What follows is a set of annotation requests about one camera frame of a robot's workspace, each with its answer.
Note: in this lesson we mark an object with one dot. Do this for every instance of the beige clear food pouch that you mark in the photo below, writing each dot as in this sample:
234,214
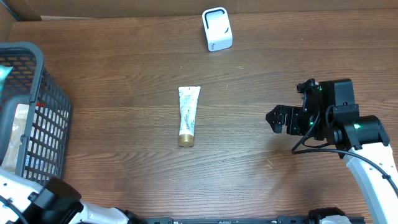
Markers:
18,128

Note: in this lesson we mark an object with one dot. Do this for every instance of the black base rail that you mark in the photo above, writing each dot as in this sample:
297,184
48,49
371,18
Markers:
278,220

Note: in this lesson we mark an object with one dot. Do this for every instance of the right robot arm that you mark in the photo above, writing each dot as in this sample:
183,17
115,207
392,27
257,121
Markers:
329,121

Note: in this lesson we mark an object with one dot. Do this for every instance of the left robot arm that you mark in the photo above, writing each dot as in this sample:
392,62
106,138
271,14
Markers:
25,201

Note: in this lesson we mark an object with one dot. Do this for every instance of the white tube gold cap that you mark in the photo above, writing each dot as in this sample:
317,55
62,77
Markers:
188,101

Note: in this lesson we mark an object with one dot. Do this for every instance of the grey plastic mesh basket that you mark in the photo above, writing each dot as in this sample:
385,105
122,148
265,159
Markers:
42,154

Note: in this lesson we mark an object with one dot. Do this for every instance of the teal snack packet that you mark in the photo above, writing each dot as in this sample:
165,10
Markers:
5,71

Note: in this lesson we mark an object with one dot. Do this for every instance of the white barcode scanner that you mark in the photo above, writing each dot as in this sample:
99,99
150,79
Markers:
217,29

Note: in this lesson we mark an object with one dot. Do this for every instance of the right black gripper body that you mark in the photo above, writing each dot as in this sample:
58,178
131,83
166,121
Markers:
304,119

